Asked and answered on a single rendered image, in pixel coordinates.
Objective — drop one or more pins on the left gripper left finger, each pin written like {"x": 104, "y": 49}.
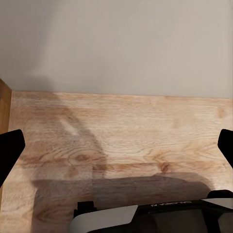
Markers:
{"x": 11, "y": 146}

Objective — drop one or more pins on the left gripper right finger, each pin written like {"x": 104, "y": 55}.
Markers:
{"x": 225, "y": 144}

